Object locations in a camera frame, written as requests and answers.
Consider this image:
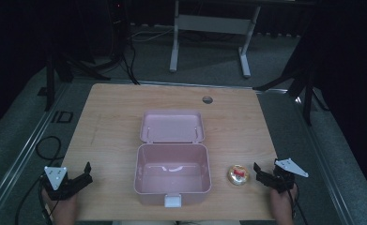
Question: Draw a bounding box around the person's right hand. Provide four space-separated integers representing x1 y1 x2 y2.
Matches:
269 183 299 219

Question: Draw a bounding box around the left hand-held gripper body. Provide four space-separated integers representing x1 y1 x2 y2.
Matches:
39 165 85 202

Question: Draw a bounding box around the pink plastic storage box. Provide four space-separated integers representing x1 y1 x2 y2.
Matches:
133 109 212 208

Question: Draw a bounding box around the white floor cable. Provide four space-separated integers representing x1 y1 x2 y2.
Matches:
130 27 175 43

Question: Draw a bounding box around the gold foil ball, red label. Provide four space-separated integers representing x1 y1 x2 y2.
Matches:
226 164 251 188

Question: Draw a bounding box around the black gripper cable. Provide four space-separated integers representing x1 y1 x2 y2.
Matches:
286 184 310 225
13 135 63 225

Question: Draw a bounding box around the white metal desk frame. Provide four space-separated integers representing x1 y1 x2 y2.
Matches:
169 0 262 79

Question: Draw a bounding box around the black tripod stand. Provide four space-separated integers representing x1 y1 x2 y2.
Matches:
37 43 112 113
252 46 331 128

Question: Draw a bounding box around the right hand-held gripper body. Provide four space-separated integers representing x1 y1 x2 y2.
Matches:
265 157 310 194

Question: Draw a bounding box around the black floor cable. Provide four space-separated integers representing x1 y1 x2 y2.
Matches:
116 34 141 86

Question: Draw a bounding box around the person's left hand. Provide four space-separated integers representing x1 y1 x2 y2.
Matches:
40 188 79 219

